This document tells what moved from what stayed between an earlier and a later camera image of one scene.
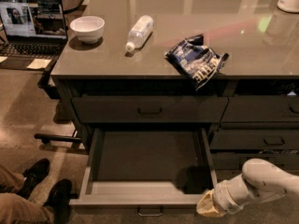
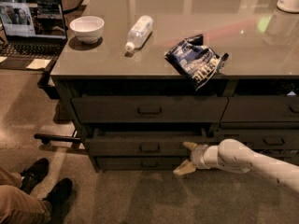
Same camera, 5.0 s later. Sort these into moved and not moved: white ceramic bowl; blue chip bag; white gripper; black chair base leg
Moved: white gripper
Not moved: blue chip bag; black chair base leg; white ceramic bowl
